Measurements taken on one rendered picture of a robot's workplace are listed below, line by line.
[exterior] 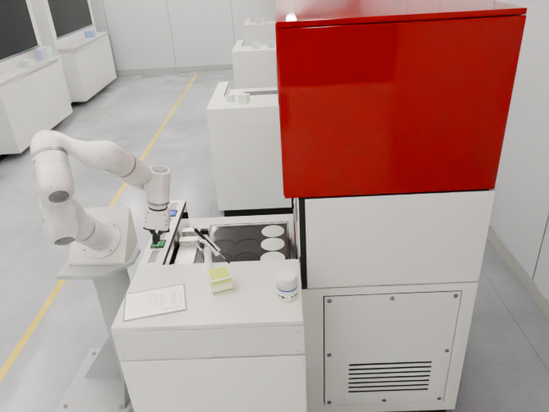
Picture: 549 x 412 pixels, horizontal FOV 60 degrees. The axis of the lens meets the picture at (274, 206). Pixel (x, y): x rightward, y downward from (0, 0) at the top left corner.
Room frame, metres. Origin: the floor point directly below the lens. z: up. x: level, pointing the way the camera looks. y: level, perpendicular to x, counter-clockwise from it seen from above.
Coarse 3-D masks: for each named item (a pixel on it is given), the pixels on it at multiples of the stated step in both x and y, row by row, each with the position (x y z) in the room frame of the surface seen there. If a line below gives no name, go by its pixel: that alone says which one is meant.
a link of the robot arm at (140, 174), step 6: (138, 162) 1.49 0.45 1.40; (138, 168) 1.48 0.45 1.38; (144, 168) 1.51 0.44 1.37; (132, 174) 1.46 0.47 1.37; (138, 174) 1.48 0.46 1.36; (144, 174) 1.51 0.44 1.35; (150, 174) 1.55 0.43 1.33; (126, 180) 1.48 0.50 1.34; (132, 180) 1.48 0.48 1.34; (138, 180) 1.50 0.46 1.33; (144, 180) 1.52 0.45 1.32; (138, 186) 1.66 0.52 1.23
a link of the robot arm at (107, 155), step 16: (32, 144) 1.37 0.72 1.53; (48, 144) 1.36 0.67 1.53; (64, 144) 1.37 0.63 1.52; (80, 144) 1.37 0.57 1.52; (96, 144) 1.37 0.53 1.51; (112, 144) 1.40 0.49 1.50; (80, 160) 1.37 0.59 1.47; (96, 160) 1.35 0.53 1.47; (112, 160) 1.37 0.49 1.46; (128, 160) 1.43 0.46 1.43
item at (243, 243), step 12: (216, 228) 1.87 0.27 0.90; (228, 228) 1.87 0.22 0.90; (240, 228) 1.86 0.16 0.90; (252, 228) 1.85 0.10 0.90; (216, 240) 1.77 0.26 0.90; (228, 240) 1.76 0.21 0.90; (240, 240) 1.76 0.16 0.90; (252, 240) 1.75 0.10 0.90; (228, 252) 1.67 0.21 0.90; (240, 252) 1.66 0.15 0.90; (252, 252) 1.66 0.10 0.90; (264, 252) 1.65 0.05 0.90
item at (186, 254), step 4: (192, 236) 1.85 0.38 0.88; (180, 248) 1.76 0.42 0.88; (184, 248) 1.75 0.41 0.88; (188, 248) 1.75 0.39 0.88; (192, 248) 1.75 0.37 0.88; (196, 248) 1.75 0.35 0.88; (180, 252) 1.72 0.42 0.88; (184, 252) 1.72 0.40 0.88; (188, 252) 1.72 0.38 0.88; (192, 252) 1.72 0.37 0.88; (196, 252) 1.73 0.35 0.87; (176, 256) 1.69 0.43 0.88; (180, 256) 1.69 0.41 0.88; (184, 256) 1.69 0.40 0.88; (188, 256) 1.69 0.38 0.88; (192, 256) 1.69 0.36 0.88; (196, 256) 1.71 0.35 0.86; (176, 260) 1.66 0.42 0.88; (180, 260) 1.66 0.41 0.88; (184, 260) 1.66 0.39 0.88; (188, 260) 1.66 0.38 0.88; (192, 260) 1.65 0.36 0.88
